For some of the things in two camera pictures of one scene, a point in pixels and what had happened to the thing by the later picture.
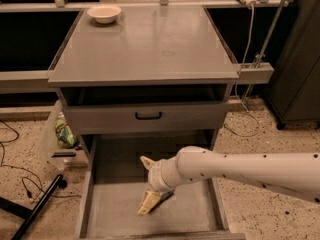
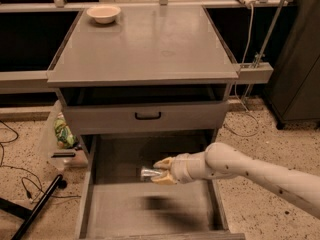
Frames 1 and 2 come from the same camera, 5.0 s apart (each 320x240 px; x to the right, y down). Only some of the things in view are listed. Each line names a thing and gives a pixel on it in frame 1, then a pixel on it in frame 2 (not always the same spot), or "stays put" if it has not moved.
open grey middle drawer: x=112 y=176 stays put
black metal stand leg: x=29 y=216 stays put
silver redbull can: x=163 y=197 -> x=147 y=174
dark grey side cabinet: x=293 y=90 stays put
